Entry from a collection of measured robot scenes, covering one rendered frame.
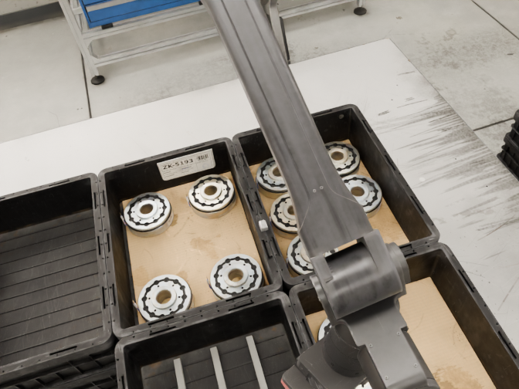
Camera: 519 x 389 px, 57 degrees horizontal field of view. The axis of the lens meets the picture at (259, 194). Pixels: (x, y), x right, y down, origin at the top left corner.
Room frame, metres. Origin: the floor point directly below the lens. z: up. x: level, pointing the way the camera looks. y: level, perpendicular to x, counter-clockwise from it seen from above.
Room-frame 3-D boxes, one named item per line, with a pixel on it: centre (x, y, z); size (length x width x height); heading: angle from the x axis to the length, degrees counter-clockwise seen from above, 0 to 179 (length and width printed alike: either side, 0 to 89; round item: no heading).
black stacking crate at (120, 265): (0.56, 0.16, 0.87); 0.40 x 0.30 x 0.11; 10
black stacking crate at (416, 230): (0.61, -0.14, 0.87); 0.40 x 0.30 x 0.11; 10
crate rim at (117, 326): (0.56, 0.16, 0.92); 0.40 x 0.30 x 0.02; 10
